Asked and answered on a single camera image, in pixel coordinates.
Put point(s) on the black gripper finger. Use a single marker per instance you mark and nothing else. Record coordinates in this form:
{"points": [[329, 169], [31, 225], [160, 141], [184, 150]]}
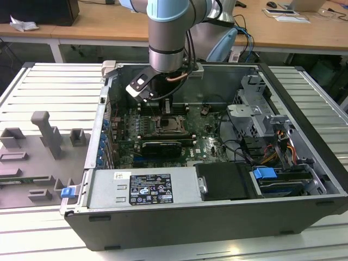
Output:
{"points": [[170, 106], [164, 106]]}

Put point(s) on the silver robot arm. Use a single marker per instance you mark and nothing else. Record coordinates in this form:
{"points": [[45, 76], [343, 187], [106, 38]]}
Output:
{"points": [[166, 32]]}

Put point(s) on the black RAM slot row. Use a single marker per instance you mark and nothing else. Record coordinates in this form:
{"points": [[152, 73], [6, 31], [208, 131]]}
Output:
{"points": [[179, 109], [168, 138]]}

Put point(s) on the CPU socket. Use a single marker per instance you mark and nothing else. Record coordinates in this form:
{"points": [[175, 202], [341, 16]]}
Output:
{"points": [[156, 130]]}

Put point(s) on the black graphics card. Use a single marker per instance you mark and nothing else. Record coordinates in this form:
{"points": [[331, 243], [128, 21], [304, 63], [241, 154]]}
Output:
{"points": [[163, 149]]}

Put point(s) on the green motherboard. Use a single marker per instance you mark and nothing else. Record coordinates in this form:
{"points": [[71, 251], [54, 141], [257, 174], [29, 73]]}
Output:
{"points": [[206, 148]]}

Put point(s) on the grey metal drive cage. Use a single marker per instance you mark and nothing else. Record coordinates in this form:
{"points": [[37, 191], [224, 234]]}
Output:
{"points": [[244, 111]]}

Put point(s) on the white plug adapter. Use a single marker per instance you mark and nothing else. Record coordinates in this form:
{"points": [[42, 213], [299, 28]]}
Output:
{"points": [[234, 56]]}

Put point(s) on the black power supply label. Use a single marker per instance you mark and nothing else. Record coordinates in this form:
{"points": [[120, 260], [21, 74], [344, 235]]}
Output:
{"points": [[150, 188]]}

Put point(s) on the black plastic shroud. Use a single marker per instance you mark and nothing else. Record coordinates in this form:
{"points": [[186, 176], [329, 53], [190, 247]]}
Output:
{"points": [[223, 180]]}

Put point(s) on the wooden desk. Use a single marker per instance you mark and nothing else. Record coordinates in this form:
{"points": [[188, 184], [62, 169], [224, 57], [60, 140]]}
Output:
{"points": [[95, 21]]}

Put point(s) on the grey power supply unit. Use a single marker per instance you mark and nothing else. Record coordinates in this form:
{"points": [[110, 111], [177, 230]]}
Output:
{"points": [[108, 190]]}

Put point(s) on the blue disk carrier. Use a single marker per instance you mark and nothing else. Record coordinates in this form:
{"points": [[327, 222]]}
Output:
{"points": [[263, 173]]}

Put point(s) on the black open PC case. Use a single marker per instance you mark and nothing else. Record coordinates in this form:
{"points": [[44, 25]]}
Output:
{"points": [[190, 228]]}

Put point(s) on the blue case latch tab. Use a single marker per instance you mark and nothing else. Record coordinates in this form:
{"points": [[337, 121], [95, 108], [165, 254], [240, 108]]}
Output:
{"points": [[67, 192]]}

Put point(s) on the black computer mouse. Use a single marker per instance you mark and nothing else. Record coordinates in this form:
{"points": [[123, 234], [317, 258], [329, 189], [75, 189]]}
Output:
{"points": [[271, 4]]}

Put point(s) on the black computer box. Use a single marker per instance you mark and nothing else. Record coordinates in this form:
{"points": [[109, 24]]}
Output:
{"points": [[40, 11]]}

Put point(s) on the grey parts rack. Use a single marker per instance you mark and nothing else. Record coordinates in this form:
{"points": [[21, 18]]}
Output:
{"points": [[32, 163]]}

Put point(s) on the white paper sheet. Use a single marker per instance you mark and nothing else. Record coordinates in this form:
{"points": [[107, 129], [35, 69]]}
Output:
{"points": [[292, 18]]}

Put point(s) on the crumpled white paper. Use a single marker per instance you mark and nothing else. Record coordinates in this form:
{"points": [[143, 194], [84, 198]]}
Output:
{"points": [[23, 24]]}

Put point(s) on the green RAM stick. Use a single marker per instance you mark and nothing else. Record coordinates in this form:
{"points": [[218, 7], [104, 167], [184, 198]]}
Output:
{"points": [[27, 179]]}

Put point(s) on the silver laptop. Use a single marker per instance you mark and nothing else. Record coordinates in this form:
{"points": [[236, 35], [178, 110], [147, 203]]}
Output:
{"points": [[307, 5]]}

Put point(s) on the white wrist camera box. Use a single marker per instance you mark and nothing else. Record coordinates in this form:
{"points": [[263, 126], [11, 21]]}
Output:
{"points": [[137, 85]]}

